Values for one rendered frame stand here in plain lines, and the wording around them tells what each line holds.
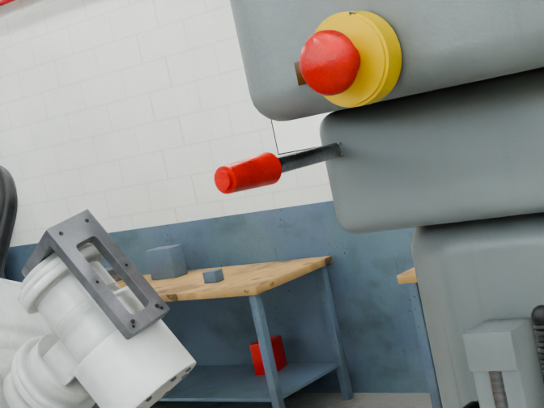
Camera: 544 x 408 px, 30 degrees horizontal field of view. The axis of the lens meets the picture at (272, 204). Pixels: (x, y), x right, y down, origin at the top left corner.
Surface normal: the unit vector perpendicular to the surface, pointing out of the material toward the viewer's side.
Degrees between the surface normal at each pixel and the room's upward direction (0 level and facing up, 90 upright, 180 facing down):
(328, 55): 88
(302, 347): 90
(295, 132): 90
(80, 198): 90
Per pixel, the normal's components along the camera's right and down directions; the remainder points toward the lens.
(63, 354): -0.40, 0.15
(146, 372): 0.12, -0.31
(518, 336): 0.77, -0.11
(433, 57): -0.56, 0.34
